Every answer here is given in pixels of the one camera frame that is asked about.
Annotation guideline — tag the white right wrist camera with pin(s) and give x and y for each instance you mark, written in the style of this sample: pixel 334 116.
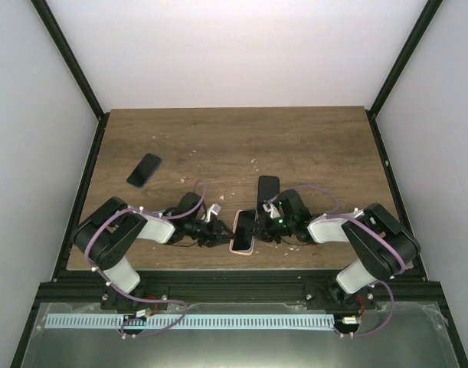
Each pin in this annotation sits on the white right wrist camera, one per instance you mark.
pixel 271 210

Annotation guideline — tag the black phone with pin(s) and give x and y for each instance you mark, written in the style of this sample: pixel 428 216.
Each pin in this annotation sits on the black phone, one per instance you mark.
pixel 267 188

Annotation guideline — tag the dark blue phone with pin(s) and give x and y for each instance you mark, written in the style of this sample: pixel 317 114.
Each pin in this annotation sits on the dark blue phone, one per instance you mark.
pixel 144 170

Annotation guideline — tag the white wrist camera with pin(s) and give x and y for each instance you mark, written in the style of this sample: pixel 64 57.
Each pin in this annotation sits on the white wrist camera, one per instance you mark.
pixel 271 210
pixel 212 211

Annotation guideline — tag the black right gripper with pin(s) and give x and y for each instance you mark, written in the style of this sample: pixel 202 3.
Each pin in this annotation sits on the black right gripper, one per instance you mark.
pixel 263 229

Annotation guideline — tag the black frame post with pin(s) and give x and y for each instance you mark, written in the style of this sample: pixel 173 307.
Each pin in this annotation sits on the black frame post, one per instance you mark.
pixel 419 29
pixel 54 30

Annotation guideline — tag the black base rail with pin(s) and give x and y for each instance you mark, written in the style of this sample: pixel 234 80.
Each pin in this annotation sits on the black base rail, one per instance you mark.
pixel 314 289

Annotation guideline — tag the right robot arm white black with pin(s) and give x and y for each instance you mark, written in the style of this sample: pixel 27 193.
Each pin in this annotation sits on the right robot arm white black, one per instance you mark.
pixel 384 247

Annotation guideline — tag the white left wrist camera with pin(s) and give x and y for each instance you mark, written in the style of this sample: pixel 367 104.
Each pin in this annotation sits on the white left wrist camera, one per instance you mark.
pixel 212 211

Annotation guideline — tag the black frame post left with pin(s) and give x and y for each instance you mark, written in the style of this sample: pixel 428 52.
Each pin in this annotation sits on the black frame post left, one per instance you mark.
pixel 54 30

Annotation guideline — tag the pink phone case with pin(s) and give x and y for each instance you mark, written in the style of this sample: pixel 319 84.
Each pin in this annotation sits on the pink phone case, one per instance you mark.
pixel 235 237

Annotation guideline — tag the metal front plate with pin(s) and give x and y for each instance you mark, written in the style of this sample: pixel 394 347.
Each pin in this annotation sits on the metal front plate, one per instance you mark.
pixel 405 334

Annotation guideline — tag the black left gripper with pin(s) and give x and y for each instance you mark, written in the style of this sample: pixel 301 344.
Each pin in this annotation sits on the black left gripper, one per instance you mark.
pixel 215 234

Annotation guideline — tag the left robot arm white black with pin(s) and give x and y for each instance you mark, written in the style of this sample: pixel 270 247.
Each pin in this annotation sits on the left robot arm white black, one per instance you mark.
pixel 108 233

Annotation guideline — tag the light blue slotted strip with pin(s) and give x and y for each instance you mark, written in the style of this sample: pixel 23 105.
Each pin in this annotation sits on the light blue slotted strip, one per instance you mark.
pixel 193 322

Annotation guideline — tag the black frame post right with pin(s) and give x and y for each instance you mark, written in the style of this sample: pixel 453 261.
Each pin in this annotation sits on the black frame post right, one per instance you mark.
pixel 419 29

